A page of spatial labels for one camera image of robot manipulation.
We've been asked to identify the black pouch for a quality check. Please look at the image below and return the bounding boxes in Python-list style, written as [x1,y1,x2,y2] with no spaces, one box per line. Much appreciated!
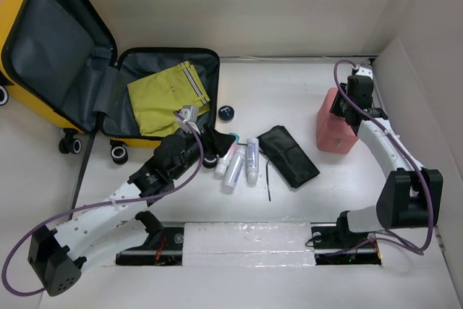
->
[258,125,320,189]

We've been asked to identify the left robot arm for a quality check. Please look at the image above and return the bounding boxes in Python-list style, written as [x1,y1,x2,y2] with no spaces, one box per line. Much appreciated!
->
[27,122,236,297]

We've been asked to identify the yellow hard-shell suitcase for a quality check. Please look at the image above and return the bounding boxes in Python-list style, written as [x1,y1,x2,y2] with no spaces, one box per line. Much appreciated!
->
[1,0,220,164]

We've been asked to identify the pink teal-capped tube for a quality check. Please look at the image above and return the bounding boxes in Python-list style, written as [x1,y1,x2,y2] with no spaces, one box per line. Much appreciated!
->
[214,132,239,177]

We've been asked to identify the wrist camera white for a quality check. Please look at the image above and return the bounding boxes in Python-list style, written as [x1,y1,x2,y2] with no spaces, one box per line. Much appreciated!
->
[352,64,373,79]
[176,105,199,132]

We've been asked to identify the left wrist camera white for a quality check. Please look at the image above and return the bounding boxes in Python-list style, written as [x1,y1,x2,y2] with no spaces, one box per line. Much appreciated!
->
[176,105,199,132]

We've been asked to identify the dark blue round jar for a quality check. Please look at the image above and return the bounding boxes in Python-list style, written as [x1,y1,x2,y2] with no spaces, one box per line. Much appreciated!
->
[218,105,235,122]

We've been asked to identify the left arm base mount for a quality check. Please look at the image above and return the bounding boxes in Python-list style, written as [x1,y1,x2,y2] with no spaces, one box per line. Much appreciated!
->
[115,211,185,266]

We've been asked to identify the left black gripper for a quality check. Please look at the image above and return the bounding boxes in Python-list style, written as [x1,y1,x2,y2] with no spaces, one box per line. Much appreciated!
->
[169,123,234,180]

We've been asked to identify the white bottle blue print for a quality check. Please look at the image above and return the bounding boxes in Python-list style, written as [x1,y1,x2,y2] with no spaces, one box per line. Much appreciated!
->
[246,137,259,185]

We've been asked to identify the yellow-green shorts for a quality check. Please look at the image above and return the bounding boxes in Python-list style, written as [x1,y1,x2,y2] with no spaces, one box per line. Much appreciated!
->
[127,61,211,137]

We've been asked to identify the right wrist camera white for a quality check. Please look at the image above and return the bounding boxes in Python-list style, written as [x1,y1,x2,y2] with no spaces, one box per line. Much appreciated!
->
[352,64,373,79]

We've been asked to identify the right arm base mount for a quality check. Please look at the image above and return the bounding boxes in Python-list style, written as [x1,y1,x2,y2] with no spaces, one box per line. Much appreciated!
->
[305,211,382,266]

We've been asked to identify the pink cosmetic case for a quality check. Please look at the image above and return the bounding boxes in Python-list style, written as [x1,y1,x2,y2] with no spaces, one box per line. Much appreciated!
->
[316,88,358,154]

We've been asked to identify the white foam board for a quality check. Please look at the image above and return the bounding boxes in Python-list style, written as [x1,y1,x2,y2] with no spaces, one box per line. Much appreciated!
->
[182,222,315,268]

